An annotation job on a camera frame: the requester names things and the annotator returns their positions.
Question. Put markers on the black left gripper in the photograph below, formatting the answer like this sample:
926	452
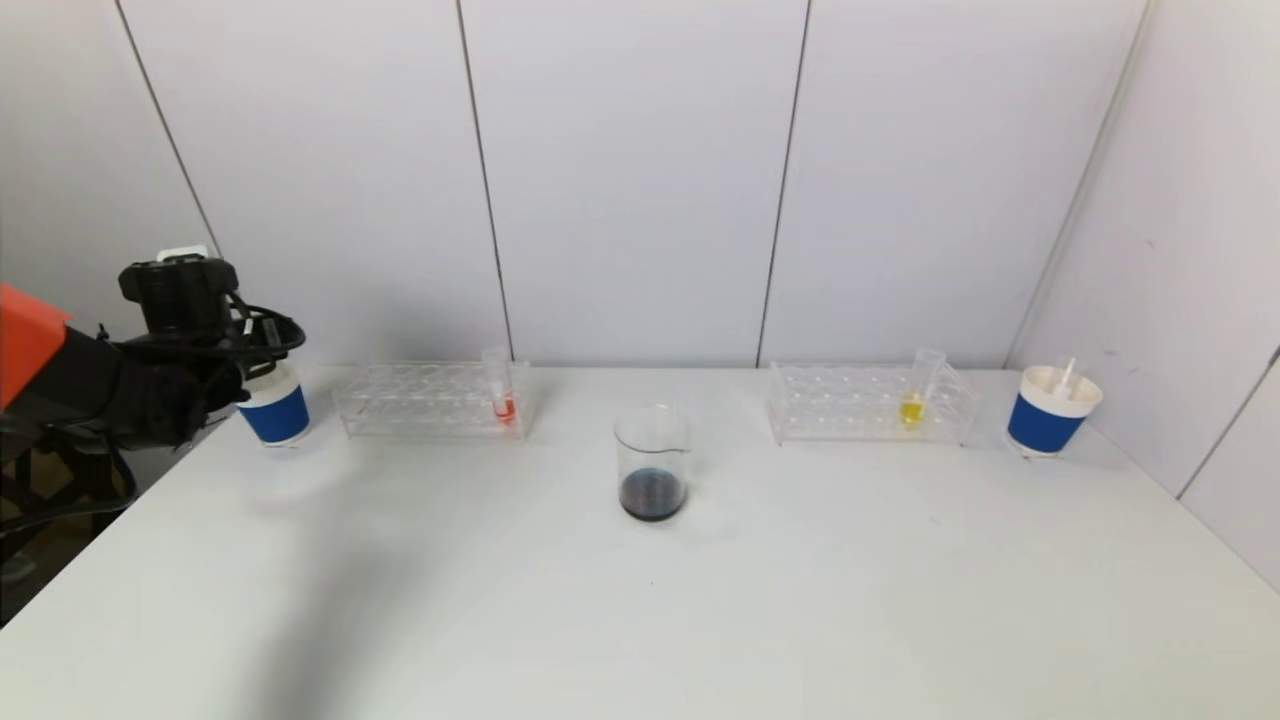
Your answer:
235	345

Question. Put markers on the graduated clear plastic test tube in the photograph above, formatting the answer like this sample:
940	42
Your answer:
1065	380

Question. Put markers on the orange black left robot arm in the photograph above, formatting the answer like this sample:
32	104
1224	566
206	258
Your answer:
110	390

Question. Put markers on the clear acrylic test tube rack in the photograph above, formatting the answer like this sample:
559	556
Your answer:
850	405
430	402

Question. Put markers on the test tube with red pigment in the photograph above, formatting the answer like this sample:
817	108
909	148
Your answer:
503	405

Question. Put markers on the clear glass beaker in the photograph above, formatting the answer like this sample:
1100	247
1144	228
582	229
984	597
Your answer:
652	495

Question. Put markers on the test tube with yellow pigment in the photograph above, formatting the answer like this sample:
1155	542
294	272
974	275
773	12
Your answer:
911	410

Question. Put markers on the blue white paper cup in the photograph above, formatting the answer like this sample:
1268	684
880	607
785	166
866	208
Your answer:
1045	425
278	415

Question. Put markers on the black framed wooden table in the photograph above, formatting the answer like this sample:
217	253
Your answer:
60	480

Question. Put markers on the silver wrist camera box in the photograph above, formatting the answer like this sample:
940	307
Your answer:
183	253

